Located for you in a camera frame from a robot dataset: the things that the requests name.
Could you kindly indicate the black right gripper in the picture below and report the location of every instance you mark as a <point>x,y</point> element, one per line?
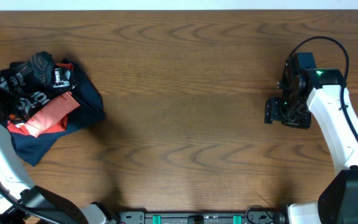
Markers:
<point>273,112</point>

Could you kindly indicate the black patterned cycling jersey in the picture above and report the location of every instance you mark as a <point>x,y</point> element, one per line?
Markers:
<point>8,99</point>

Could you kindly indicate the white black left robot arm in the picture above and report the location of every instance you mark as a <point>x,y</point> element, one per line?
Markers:
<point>20,198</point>

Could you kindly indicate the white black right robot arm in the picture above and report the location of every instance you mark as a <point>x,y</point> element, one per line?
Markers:
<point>309,92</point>

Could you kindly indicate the red shirt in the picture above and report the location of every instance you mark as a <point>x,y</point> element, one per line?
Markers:
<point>20,129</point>

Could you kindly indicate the pink shirt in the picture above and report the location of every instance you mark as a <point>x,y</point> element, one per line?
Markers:
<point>53,112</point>

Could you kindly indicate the navy blue garment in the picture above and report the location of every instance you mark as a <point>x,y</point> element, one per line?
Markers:
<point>31,149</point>

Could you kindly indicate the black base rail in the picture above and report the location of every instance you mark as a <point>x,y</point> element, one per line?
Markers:
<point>251,216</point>

